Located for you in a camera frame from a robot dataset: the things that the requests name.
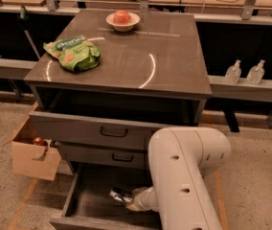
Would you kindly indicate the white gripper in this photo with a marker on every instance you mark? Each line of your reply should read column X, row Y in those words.
column 141, row 198

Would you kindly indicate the grey bottom drawer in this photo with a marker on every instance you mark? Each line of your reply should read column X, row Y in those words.
column 89, row 205

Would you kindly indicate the grey top drawer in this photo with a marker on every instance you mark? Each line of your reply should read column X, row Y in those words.
column 106, row 119

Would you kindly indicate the grey middle drawer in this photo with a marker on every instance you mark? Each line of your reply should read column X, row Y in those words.
column 125, row 158

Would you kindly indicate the grey drawer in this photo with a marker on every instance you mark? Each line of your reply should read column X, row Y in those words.
column 106, row 119
column 125, row 158
column 89, row 205

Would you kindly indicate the cardboard box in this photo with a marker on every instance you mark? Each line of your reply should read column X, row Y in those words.
column 29, row 159

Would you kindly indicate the red apple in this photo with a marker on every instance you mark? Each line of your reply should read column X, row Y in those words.
column 121, row 18

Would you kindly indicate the clear sanitizer bottle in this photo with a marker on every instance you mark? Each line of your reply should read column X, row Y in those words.
column 256, row 73
column 233, row 73

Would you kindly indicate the red ball in box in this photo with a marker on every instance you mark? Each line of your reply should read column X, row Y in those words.
column 39, row 142

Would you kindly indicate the silver blue redbull can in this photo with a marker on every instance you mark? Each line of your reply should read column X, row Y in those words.
column 121, row 195

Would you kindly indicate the green snack bag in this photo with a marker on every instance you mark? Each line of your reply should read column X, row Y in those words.
column 75, row 53

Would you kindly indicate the right clear sanitizer bottle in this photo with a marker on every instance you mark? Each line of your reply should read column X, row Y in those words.
column 256, row 73

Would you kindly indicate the white bowl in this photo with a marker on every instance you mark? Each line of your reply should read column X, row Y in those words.
column 135, row 19

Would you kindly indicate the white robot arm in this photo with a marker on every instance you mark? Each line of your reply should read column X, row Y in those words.
column 178, row 158

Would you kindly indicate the left clear sanitizer bottle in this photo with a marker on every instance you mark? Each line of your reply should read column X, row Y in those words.
column 233, row 73

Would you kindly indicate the grey drawer cabinet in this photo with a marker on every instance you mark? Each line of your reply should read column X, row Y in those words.
column 161, row 57

